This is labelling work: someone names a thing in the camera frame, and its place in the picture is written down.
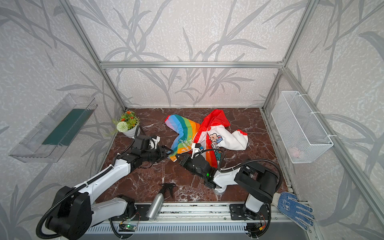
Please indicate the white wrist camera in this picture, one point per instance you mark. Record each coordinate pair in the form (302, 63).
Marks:
(151, 143)
(196, 148)

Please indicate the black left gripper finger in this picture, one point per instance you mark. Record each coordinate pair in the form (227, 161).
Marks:
(167, 150)
(164, 156)

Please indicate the silver spray bottle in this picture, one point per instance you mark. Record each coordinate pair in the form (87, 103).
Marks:
(159, 199)

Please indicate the clear plastic wall shelf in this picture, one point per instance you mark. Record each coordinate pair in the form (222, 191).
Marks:
(48, 141)

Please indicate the pink object in basket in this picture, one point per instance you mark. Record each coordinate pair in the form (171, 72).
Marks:
(295, 153)

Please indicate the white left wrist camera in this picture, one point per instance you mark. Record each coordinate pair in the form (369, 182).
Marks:
(151, 143)

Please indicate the white wire mesh basket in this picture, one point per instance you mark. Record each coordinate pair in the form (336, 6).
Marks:
(299, 127)

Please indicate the blue white work glove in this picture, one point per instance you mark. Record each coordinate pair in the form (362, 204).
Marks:
(288, 204)

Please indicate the potted artificial flower plant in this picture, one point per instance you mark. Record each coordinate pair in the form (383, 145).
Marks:
(128, 124)

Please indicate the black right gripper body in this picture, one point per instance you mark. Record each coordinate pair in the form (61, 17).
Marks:
(186, 160)

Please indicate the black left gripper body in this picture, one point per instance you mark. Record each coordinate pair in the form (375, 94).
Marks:
(162, 152)

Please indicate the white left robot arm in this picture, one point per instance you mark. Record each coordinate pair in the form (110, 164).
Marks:
(74, 210)

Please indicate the aluminium cage frame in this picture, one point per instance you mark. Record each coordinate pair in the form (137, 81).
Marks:
(372, 197)

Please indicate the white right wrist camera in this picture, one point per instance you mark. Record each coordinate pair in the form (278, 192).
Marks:
(196, 148)

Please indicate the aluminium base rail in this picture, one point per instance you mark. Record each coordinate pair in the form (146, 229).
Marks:
(197, 218)

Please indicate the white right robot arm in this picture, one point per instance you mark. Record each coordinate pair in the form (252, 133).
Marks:
(260, 178)

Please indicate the red white rainbow kids jacket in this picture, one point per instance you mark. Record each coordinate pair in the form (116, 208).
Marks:
(211, 134)

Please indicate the green circuit board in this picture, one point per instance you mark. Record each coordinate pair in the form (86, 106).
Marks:
(128, 227)

